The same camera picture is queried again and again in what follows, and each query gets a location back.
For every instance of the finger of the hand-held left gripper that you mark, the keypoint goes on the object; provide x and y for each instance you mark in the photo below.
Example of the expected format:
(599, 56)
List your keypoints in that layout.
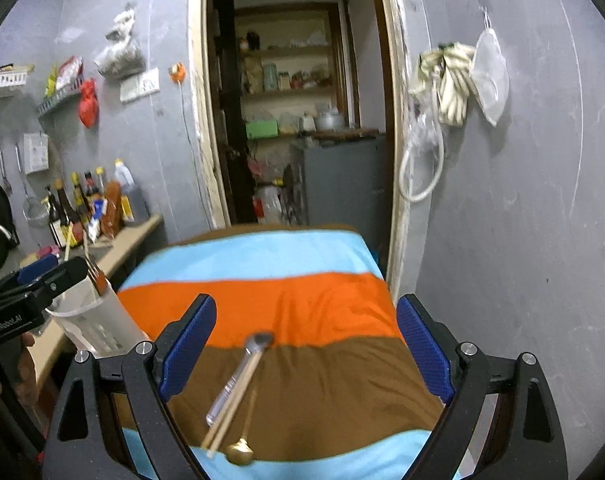
(57, 280)
(35, 266)

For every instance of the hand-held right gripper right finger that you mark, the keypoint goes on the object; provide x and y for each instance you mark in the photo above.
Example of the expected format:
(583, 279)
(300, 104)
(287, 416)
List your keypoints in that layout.
(425, 350)

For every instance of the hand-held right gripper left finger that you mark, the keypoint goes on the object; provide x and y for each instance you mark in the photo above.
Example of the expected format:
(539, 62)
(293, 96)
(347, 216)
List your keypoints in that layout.
(187, 350)

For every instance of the metal fork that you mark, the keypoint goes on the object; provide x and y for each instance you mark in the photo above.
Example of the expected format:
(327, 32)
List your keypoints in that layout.
(97, 277)

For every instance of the white plastic utensil holder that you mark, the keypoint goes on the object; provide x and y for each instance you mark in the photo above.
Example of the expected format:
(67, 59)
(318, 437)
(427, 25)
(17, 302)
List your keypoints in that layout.
(107, 320)

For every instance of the gold spoon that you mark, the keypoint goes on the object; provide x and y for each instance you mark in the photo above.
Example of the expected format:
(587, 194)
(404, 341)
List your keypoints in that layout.
(240, 452)

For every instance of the person's left hand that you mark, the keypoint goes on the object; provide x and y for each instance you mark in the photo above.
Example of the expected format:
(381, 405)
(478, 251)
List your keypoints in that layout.
(27, 360)

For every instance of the pink scrubber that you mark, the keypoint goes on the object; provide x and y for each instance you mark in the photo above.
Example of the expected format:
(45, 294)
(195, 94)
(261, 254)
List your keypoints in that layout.
(47, 250)

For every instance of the metal mesh strainer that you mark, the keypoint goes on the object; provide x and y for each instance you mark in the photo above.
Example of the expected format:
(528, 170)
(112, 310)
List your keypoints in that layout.
(33, 210)

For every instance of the dark pump bottle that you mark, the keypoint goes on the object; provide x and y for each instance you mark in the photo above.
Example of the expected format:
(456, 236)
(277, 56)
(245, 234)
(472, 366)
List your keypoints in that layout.
(51, 205)

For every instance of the blue white packet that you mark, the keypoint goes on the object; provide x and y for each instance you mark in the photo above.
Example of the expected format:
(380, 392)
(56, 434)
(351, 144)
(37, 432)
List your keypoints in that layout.
(97, 212)

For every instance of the orange seasoning packet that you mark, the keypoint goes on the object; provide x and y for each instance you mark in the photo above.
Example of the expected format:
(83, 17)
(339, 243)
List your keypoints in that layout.
(112, 210)

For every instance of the hanging metal ladle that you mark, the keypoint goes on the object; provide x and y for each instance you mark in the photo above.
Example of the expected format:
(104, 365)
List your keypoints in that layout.
(3, 170)

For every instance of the striped blanket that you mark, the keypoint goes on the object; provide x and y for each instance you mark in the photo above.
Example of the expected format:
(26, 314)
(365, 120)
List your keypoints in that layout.
(282, 300)

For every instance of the clear plastic bottle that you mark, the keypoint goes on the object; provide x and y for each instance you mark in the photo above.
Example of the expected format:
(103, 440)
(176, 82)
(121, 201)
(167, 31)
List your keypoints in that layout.
(270, 205)

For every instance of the red plastic bag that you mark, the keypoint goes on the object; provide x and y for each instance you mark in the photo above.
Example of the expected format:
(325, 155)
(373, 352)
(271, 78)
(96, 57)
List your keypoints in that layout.
(88, 105)

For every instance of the yellow green snack packet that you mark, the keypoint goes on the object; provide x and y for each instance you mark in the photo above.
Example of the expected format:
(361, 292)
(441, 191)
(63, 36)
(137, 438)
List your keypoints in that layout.
(52, 81)

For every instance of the white basket rack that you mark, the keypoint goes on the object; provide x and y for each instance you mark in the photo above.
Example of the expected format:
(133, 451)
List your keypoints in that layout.
(5, 80)

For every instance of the grey cabinet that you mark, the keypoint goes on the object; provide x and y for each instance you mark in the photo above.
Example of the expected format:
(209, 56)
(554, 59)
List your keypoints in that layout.
(342, 180)

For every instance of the red snack packet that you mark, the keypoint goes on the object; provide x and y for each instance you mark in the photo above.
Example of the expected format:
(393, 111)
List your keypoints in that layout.
(70, 67)

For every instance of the clear hanging plastic bag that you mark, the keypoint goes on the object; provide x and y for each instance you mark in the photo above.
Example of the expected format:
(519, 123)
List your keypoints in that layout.
(422, 130)

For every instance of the large clear plastic bag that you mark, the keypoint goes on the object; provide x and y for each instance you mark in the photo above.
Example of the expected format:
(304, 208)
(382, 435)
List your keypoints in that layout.
(120, 60)

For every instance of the green box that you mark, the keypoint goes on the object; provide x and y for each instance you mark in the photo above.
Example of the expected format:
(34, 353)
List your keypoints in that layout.
(261, 129)

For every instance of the orange plug adapter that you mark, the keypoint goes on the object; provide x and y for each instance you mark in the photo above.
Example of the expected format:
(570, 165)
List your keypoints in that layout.
(177, 71)

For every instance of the metal cooking pot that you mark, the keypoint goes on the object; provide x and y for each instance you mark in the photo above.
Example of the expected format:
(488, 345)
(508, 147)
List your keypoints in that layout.
(330, 120)

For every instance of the white kettle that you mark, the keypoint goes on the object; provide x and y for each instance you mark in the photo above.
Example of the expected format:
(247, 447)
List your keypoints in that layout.
(307, 122)

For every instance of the small clear plastic bag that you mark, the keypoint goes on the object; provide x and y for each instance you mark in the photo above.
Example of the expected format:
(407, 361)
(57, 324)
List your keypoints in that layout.
(124, 21)

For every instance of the cream rubber gloves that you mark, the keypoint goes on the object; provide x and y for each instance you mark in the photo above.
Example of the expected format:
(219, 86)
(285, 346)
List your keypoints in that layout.
(450, 85)

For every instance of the wooden shelf unit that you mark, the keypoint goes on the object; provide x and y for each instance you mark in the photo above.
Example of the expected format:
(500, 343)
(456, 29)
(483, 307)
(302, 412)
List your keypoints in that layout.
(287, 92)

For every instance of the white mesh bag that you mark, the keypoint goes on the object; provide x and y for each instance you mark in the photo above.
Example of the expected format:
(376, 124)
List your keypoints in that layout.
(492, 77)

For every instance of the teal jar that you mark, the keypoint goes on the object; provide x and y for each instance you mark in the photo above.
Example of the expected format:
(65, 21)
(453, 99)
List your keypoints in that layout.
(270, 76)

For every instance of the white wall box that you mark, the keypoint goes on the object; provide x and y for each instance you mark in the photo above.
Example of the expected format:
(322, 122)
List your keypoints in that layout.
(36, 152)

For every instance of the metal wall shelf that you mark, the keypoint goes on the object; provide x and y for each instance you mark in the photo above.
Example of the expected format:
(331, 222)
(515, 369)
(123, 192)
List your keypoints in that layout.
(57, 97)

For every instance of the white wall switch panel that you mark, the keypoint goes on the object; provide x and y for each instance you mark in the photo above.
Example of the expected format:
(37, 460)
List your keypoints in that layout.
(140, 85)

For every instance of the worn door frame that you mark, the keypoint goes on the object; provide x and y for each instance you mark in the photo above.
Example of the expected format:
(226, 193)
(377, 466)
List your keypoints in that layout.
(400, 110)

